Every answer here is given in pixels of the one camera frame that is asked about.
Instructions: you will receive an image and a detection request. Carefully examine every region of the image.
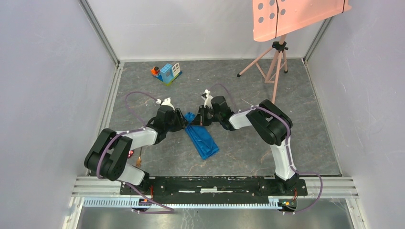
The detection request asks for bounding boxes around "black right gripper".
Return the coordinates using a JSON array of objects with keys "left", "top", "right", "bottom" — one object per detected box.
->
[{"left": 190, "top": 105, "right": 222, "bottom": 126}]

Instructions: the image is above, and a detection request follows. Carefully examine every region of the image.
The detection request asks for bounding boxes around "blue cloth napkin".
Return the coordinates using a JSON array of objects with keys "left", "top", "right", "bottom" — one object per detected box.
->
[{"left": 185, "top": 112, "right": 219, "bottom": 160}]

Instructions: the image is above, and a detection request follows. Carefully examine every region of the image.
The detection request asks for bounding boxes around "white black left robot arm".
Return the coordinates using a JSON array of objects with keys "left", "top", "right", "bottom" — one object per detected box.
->
[{"left": 84, "top": 105, "right": 189, "bottom": 195}]

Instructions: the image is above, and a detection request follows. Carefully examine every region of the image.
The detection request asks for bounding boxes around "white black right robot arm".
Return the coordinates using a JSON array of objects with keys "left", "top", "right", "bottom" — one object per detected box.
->
[{"left": 190, "top": 96, "right": 299, "bottom": 195}]

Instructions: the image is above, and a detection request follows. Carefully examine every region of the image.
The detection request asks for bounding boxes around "colourful toy block house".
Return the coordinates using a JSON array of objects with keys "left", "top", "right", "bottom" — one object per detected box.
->
[{"left": 150, "top": 63, "right": 182, "bottom": 86}]

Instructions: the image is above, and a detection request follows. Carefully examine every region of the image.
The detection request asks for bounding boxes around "pink purple metallic spoon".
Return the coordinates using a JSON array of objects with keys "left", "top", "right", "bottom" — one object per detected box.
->
[{"left": 128, "top": 150, "right": 134, "bottom": 158}]

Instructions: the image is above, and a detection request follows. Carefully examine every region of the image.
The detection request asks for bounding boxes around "copper metallic fork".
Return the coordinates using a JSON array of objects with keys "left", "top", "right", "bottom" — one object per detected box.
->
[{"left": 135, "top": 147, "right": 143, "bottom": 168}]

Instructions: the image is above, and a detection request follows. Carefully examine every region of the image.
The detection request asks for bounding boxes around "pink music stand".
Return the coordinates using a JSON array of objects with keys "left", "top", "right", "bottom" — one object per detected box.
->
[{"left": 237, "top": 0, "right": 352, "bottom": 102}]

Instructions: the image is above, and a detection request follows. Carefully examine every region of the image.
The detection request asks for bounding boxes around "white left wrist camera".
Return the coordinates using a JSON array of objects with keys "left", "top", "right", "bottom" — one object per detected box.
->
[{"left": 155, "top": 98, "right": 175, "bottom": 110}]

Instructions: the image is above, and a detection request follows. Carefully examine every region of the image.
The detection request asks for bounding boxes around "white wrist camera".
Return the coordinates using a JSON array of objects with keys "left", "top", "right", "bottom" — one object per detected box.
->
[
  {"left": 155, "top": 98, "right": 175, "bottom": 110},
  {"left": 201, "top": 89, "right": 213, "bottom": 108}
]

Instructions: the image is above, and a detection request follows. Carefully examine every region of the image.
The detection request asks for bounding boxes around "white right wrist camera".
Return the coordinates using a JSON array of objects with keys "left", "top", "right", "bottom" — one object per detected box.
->
[{"left": 201, "top": 89, "right": 213, "bottom": 108}]

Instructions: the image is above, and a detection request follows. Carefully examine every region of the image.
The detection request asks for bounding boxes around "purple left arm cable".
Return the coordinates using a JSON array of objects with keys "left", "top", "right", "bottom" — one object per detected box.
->
[{"left": 96, "top": 91, "right": 175, "bottom": 215}]

